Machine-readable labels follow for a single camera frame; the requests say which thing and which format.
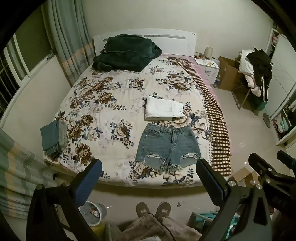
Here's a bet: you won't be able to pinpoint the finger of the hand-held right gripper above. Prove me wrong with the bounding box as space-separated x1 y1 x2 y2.
248 153 296 193
277 150 296 166

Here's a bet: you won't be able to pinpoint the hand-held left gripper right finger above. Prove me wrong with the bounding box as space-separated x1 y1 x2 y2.
196 158 273 241

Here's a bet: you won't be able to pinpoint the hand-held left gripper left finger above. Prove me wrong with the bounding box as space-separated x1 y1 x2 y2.
26 158 103 241

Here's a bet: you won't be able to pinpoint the blue denim shorts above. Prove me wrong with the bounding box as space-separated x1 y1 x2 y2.
135 123 202 172

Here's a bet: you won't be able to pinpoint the person's brown fleece pants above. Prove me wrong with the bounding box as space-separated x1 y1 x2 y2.
105 213 203 241

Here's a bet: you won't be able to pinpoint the folded white pants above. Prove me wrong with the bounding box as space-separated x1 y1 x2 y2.
144 95 185 121

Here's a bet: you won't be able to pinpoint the small cardboard box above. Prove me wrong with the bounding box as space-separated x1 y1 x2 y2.
232 167 259 187

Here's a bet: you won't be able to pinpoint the grey trash bin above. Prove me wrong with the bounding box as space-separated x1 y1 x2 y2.
79 201 107 227

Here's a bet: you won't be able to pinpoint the teal plastic basket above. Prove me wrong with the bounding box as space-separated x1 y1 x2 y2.
186 211 241 241

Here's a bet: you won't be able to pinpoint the grey slippers pair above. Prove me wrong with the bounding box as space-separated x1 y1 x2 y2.
262 112 271 128

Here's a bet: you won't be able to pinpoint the folded blue jeans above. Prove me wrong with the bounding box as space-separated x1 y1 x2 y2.
40 120 69 159

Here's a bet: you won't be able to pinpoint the person's right slipper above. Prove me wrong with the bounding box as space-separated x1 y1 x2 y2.
154 201 171 219

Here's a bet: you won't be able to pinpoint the person's slipper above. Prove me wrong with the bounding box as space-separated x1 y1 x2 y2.
154 201 171 219
135 202 151 219

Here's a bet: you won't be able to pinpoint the person's left slipper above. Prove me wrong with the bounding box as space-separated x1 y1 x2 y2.
135 202 151 219

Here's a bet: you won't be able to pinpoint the brown checkered blanket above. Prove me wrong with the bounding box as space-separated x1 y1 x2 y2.
177 58 232 176

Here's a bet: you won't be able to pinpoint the white wardrobe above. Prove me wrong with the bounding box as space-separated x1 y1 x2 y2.
265 22 296 146

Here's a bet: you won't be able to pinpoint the bed with floral sheet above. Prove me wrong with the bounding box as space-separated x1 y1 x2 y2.
44 54 216 187

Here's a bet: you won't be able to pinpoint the green striped curtain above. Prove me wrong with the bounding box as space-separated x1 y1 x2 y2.
42 0 95 87
0 128 58 219

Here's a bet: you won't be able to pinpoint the chair with clothes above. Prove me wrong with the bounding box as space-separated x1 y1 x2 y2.
232 80 266 110

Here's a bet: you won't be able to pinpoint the pile of white clothes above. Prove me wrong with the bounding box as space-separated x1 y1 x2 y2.
238 49 264 98

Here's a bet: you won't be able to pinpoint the black garment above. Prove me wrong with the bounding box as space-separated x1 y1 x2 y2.
246 47 273 102

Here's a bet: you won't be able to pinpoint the large cardboard box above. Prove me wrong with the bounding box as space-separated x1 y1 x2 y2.
217 56 244 91

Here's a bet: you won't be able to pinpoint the white nightstand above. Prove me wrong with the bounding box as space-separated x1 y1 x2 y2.
194 57 221 85

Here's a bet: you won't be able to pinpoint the white framed window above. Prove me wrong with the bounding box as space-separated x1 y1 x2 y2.
0 34 56 121

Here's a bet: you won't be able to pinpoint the dark green fleece blanket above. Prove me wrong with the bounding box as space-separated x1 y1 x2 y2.
92 34 162 72

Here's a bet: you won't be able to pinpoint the white bed headboard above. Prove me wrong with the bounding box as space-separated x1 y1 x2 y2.
92 28 197 57

